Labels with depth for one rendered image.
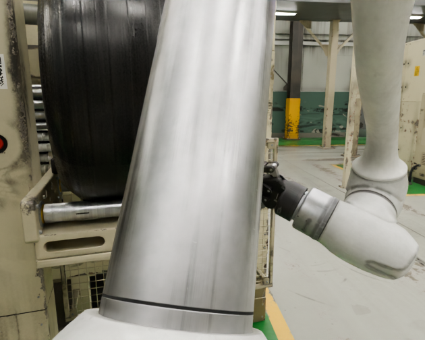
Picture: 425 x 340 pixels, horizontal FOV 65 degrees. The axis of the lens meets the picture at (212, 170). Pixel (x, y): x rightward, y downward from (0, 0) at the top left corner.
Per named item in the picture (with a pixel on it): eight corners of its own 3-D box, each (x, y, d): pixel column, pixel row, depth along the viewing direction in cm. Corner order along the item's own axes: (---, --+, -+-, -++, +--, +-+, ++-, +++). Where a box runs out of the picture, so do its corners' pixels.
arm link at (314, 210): (311, 249, 64) (282, 233, 66) (326, 221, 70) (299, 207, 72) (328, 218, 58) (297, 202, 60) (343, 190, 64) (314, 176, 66)
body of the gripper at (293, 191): (299, 201, 60) (255, 177, 64) (286, 231, 66) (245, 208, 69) (314, 180, 66) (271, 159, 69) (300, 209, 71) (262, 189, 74)
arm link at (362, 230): (309, 255, 64) (330, 214, 73) (391, 302, 59) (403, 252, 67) (330, 218, 57) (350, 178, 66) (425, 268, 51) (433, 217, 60)
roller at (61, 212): (38, 227, 76) (36, 207, 75) (42, 220, 80) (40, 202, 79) (189, 212, 85) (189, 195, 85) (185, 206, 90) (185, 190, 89)
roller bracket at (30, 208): (23, 245, 72) (18, 202, 70) (53, 195, 109) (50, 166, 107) (41, 243, 73) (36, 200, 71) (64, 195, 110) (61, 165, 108)
